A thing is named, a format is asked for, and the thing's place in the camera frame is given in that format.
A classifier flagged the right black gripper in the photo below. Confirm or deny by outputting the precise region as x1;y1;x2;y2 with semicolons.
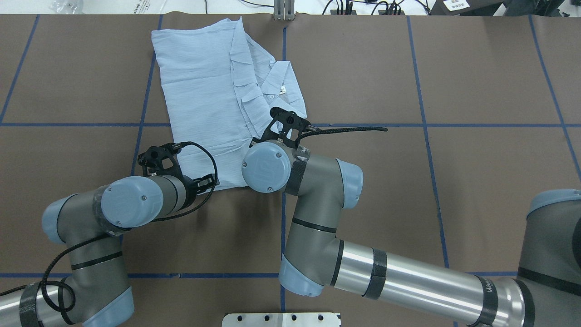
250;106;311;149

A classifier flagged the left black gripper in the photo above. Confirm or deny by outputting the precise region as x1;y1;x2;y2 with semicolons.
138;143;215;209

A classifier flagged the light blue button shirt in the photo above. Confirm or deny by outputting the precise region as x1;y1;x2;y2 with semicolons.
151;19;307;190

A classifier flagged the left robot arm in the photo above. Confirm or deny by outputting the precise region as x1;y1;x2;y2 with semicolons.
1;141;219;327

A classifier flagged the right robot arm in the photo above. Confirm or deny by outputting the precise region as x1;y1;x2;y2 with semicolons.
241;106;580;327

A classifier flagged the black USB hub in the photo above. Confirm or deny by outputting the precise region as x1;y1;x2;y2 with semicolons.
322;0;405;16

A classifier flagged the black labelled box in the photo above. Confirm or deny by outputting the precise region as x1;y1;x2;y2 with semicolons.
429;0;504;16

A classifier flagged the clear plastic bag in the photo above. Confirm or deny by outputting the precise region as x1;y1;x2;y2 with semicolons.
49;0;84;15

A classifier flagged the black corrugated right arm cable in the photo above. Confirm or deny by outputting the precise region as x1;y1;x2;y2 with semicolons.
305;124;389;135

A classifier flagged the aluminium frame post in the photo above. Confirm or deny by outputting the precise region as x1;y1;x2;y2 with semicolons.
273;0;296;21

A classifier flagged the white camera pole base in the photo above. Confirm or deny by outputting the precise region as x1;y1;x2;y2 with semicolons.
222;312;342;327

